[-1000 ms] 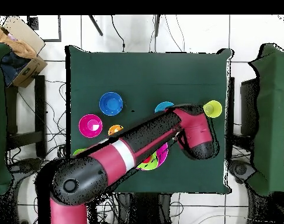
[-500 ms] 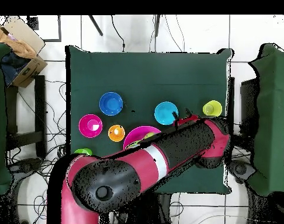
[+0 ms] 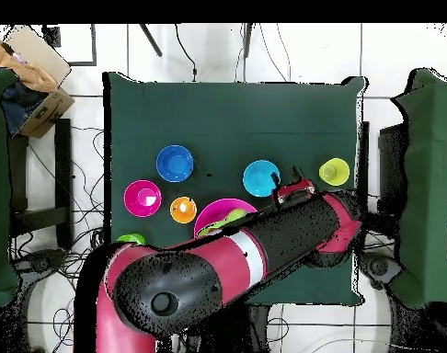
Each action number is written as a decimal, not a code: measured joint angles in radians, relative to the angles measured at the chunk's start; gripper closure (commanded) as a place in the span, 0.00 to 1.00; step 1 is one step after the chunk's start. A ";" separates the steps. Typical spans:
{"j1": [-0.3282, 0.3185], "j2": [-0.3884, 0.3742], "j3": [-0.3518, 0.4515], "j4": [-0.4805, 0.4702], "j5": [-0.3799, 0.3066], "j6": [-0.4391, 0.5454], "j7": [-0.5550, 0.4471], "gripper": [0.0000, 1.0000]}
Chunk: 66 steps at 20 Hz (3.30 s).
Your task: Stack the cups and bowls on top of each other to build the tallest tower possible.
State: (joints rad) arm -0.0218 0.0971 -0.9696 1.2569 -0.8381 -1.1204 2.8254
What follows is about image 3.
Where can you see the small cyan bowl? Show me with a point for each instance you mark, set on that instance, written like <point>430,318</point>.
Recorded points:
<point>258,180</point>

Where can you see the rounded green cup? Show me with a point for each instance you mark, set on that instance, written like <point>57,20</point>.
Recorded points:
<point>236,215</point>

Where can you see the large pink bowl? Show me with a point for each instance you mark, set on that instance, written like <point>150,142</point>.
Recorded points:
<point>216,213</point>

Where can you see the large green bowl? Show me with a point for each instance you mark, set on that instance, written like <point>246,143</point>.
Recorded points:
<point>212,230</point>

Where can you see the orange cup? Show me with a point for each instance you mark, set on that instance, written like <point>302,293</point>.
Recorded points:
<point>177,215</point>

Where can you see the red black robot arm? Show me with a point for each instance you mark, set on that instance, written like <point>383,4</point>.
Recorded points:
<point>223,261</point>

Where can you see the yellow cup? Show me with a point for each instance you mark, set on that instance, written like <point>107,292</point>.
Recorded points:
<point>339,173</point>

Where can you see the dark green tablecloth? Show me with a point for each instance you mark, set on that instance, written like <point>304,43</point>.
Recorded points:
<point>238,117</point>

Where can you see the black box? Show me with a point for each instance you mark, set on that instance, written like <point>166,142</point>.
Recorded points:
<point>391,169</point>

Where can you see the small blue bowl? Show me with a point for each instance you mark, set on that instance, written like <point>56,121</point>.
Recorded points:
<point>174,163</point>

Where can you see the grey chair base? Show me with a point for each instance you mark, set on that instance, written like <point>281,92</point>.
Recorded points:
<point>380,268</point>
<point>43,259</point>

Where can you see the black tripod leg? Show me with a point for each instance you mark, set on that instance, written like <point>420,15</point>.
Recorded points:
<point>151,41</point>
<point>247,40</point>

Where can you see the small magenta bowl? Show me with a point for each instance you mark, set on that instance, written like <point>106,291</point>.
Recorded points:
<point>133,198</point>

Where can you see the tall green cup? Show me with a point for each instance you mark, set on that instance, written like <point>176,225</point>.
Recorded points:
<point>131,238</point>

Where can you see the cardboard box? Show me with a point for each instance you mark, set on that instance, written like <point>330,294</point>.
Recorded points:
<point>43,114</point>

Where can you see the black stool frame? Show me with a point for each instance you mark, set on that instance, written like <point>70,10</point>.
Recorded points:
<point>63,176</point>

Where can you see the black floor frame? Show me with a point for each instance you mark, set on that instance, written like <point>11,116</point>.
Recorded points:
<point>94,47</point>

